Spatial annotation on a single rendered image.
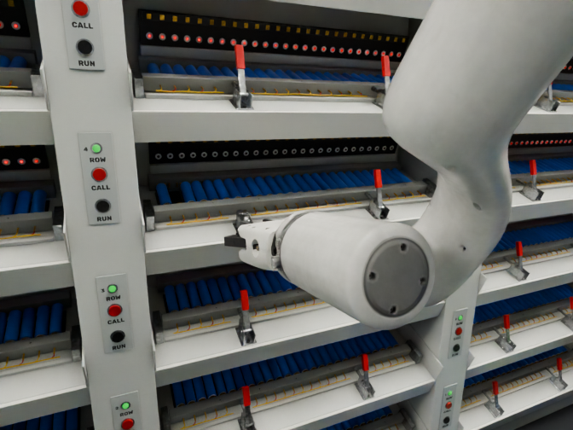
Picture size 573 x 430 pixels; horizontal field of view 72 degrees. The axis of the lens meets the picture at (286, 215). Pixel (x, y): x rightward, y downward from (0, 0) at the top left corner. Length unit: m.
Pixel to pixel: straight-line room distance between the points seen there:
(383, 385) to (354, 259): 0.71
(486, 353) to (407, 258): 0.88
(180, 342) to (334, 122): 0.45
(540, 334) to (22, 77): 1.29
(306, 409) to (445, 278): 0.58
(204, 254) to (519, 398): 1.05
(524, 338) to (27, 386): 1.13
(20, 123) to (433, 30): 0.48
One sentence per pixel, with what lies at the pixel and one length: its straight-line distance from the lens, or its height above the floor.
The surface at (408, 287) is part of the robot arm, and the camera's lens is 0.32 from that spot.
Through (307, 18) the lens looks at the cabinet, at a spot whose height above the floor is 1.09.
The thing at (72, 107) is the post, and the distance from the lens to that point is 0.58.
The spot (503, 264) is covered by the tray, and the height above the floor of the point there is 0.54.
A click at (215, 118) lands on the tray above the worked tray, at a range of 0.60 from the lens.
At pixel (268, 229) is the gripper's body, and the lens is 0.45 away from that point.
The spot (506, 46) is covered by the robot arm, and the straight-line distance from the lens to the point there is 0.26.
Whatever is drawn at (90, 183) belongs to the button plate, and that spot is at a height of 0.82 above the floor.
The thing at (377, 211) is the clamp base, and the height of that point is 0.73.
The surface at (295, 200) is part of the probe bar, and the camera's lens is 0.73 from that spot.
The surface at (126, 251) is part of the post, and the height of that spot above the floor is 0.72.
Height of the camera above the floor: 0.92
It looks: 15 degrees down
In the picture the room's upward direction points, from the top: 1 degrees clockwise
